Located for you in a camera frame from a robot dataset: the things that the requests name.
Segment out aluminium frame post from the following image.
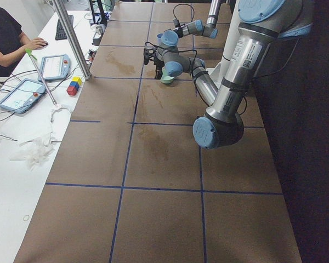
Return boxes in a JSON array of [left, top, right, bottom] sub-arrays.
[[52, 0, 92, 81]]

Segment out black keyboard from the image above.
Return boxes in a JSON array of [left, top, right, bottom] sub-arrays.
[[55, 15, 74, 41]]

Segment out near teach pendant tablet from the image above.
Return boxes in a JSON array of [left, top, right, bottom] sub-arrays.
[[0, 78, 46, 114]]

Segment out person in black shirt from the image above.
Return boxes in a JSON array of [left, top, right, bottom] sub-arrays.
[[0, 7, 48, 77]]

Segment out blue plastic cup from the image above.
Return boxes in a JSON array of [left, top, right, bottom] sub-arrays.
[[156, 33, 163, 45]]

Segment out light green bowl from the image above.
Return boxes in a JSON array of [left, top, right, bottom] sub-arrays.
[[160, 75, 175, 84]]

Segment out black stand frame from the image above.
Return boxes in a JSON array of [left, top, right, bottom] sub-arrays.
[[88, 0, 109, 25]]

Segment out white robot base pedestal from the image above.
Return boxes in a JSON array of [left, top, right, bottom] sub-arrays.
[[209, 0, 240, 89]]

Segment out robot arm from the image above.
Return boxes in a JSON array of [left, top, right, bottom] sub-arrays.
[[174, 0, 224, 39], [144, 1, 314, 149]]

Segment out teach pendant tablet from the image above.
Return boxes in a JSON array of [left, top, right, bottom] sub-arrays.
[[0, 78, 46, 114], [39, 54, 70, 82]]

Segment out far teach pendant tablet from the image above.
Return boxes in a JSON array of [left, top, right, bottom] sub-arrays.
[[39, 54, 70, 82]]

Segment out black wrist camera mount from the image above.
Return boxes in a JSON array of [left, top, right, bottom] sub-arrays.
[[143, 48, 156, 65]]

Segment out small metal can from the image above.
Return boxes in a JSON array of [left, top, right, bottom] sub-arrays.
[[95, 25, 105, 35]]

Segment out grabber stick green tip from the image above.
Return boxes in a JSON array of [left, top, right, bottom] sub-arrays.
[[25, 48, 58, 106]]

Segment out red blue yellow blocks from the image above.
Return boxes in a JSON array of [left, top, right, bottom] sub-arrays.
[[66, 77, 82, 96]]

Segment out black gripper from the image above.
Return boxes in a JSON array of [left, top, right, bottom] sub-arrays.
[[154, 56, 165, 79]]

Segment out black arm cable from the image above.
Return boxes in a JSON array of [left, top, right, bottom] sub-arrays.
[[144, 41, 198, 96]]

